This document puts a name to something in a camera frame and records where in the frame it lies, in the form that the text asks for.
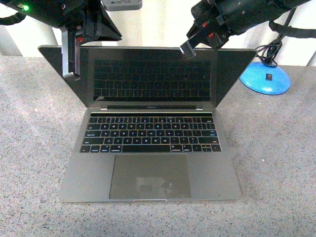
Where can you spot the white corrugated curtain backdrop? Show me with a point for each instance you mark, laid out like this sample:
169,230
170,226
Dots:
164,23

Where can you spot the blue desk lamp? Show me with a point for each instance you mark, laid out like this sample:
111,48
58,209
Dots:
265,76

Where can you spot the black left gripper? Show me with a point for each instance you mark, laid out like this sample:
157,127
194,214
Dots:
83,21

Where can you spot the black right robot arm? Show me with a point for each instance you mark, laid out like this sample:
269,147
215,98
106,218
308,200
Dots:
261,11

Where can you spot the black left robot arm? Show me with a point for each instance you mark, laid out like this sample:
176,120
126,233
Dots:
46,11

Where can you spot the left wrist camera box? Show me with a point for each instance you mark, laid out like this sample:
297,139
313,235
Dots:
121,5

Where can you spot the grey laptop computer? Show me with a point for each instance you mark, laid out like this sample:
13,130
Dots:
151,131

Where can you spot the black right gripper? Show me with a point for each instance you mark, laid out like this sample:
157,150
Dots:
214,22

